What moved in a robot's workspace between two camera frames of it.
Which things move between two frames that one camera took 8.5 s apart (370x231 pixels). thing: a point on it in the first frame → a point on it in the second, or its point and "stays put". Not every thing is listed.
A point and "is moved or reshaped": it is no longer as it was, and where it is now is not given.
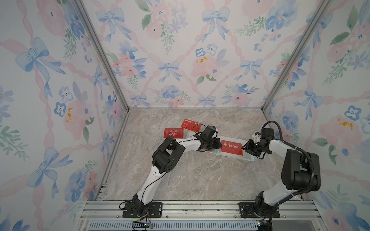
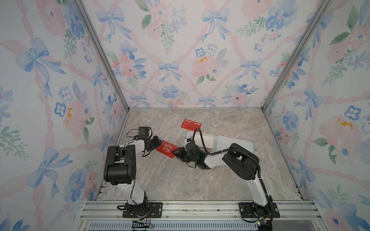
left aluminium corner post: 84,15 stays put
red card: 176,133 is moved or reshaped
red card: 191,125 stays put
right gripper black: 248,147 → 179,153
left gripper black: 217,145 → 157,143
